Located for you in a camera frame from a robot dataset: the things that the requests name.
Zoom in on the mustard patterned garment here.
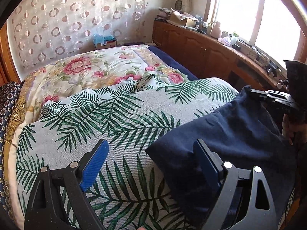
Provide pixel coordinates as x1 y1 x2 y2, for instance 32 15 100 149
3 95 27 159

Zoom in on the blue tissue box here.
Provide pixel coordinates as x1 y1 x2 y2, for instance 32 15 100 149
93 34 117 50

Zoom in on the long wooden cabinet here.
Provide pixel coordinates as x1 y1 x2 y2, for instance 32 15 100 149
152 21 287 92

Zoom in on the navy blue bed cover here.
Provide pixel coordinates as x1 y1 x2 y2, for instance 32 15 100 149
148 46 198 81

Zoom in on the floral quilt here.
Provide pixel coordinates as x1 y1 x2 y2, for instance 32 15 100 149
20 45 189 124

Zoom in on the open cardboard box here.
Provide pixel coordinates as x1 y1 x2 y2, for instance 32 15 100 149
170 9 199 28

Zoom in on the window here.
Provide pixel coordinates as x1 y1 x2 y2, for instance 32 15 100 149
207 0 306 65

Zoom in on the circle pattern sheer curtain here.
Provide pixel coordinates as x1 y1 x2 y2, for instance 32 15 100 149
7 0 150 74

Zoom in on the person's right hand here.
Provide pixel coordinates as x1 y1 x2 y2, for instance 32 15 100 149
282 114 307 145

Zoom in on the navy blue printed t-shirt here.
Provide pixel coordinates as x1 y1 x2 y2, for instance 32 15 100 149
146 86 296 227

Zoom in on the navy circle pattern garment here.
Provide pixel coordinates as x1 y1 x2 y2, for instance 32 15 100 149
0 81 20 218

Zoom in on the wooden wardrobe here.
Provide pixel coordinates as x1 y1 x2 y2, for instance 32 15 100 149
1 23 21 83

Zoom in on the palm leaf print blanket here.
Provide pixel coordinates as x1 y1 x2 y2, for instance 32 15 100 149
16 78 238 229

